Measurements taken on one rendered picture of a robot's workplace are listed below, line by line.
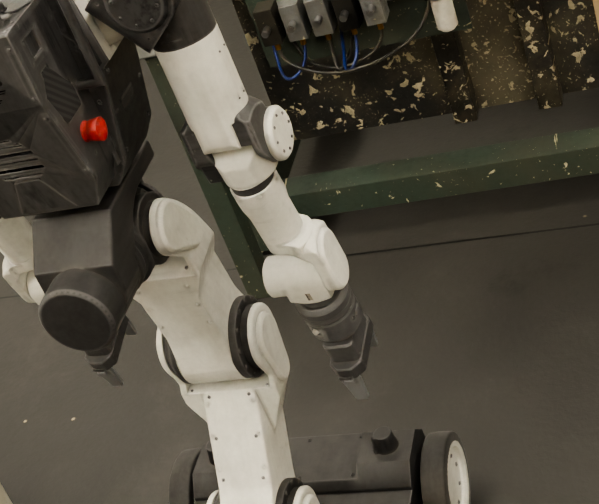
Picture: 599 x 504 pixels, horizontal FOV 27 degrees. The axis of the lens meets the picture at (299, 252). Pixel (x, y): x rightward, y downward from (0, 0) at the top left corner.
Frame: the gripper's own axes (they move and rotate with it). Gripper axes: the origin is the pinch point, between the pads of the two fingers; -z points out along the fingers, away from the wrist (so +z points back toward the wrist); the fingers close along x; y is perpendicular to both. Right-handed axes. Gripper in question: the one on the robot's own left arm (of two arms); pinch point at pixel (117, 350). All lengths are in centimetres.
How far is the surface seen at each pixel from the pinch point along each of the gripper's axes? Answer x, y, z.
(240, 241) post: 68, 16, -62
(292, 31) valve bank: 89, -14, -12
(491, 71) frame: 118, -44, -64
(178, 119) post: 79, 19, -26
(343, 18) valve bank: 90, -26, -12
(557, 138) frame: 99, -61, -70
